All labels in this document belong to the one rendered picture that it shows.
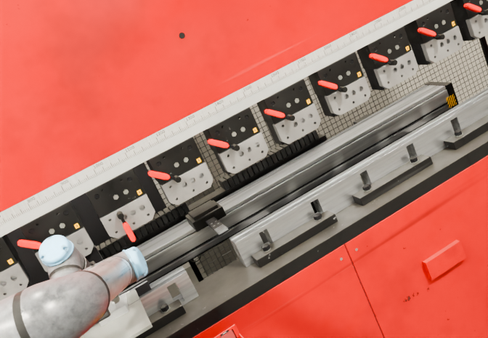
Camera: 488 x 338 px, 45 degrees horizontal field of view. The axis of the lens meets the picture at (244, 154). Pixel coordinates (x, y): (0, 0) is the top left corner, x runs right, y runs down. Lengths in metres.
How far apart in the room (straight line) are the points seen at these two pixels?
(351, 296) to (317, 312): 0.12
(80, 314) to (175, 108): 0.88
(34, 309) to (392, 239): 1.30
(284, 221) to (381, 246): 0.33
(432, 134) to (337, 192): 0.41
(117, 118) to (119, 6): 0.31
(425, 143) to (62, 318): 1.49
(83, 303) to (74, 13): 0.92
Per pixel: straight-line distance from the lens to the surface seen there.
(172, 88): 1.74
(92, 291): 1.03
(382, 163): 2.06
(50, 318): 0.98
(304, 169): 2.22
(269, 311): 1.86
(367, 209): 1.95
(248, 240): 1.89
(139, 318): 1.68
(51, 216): 1.74
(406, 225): 2.01
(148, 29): 1.72
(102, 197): 1.74
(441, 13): 2.15
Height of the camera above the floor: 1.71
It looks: 16 degrees down
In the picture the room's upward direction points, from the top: 25 degrees counter-clockwise
